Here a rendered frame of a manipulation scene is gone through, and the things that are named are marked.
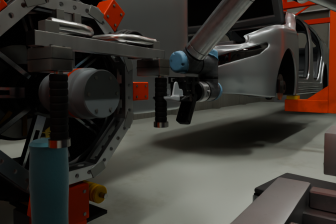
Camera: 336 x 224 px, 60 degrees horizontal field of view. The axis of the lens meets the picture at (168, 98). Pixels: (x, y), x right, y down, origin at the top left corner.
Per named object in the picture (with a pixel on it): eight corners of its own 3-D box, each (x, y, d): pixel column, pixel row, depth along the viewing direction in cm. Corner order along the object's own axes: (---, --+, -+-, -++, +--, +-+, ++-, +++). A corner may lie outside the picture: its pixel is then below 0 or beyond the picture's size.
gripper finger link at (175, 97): (163, 81, 84) (176, 81, 92) (163, 101, 84) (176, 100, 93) (172, 81, 83) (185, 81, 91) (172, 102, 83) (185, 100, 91)
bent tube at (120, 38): (115, 54, 99) (115, 23, 99) (160, 50, 88) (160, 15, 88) (71, 49, 85) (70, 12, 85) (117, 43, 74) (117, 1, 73)
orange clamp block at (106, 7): (100, 34, 103) (111, 16, 107) (115, 32, 98) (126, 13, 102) (87, 20, 98) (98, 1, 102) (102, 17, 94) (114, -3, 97)
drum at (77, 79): (76, 113, 94) (75, 70, 94) (123, 118, 82) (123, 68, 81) (34, 117, 83) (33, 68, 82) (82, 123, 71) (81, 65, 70)
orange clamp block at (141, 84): (118, 100, 111) (134, 99, 118) (133, 100, 106) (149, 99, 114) (118, 81, 111) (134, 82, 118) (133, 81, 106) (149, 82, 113)
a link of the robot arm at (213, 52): (204, 47, 102) (204, 78, 102) (222, 49, 110) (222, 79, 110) (187, 49, 107) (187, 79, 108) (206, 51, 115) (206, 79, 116)
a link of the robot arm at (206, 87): (192, 101, 109) (211, 102, 104) (185, 102, 105) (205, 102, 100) (192, 81, 108) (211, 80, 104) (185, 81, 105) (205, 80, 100)
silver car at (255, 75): (254, 91, 789) (255, 32, 782) (333, 92, 680) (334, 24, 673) (126, 98, 389) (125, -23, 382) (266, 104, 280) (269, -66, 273)
